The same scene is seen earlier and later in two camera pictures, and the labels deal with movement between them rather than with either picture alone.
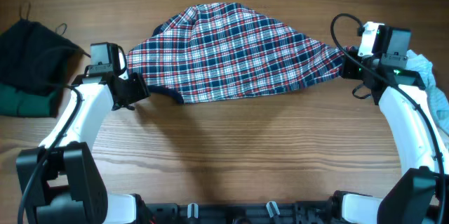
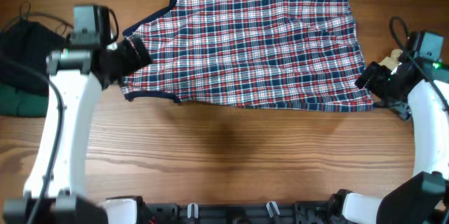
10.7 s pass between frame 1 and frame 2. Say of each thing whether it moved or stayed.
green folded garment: stayed
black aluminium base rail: stayed
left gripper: moved
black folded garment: stayed
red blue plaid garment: moved
